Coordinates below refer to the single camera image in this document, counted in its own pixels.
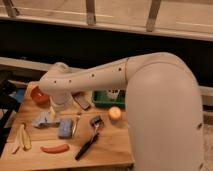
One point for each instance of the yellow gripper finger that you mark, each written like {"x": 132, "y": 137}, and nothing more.
{"x": 52, "y": 113}

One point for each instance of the blue sponge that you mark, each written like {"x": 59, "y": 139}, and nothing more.
{"x": 65, "y": 128}

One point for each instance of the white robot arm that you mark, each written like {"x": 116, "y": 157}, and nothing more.
{"x": 163, "y": 105}

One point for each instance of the orange bowl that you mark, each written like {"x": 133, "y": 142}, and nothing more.
{"x": 38, "y": 96}

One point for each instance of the grey blue cloth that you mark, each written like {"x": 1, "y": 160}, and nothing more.
{"x": 44, "y": 120}

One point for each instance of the silver fork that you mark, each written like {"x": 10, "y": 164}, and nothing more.
{"x": 78, "y": 117}

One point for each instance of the red sausage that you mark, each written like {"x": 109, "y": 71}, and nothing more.
{"x": 56, "y": 149}

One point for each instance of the brown rectangular block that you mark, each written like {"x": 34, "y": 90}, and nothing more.
{"x": 81, "y": 101}

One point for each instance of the blue object at left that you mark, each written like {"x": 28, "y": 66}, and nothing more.
{"x": 18, "y": 94}

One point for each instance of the wooden cutting board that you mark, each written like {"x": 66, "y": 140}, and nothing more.
{"x": 111, "y": 149}

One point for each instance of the black stand at left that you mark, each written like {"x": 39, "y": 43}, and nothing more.
{"x": 6, "y": 102}

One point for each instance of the green plastic tray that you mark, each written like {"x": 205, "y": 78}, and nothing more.
{"x": 101, "y": 100}

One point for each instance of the yellow apple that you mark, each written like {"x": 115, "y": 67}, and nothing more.
{"x": 115, "y": 113}

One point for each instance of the white cup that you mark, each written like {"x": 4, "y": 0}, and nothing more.
{"x": 112, "y": 94}

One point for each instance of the black handled brush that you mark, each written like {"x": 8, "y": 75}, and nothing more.
{"x": 95, "y": 123}

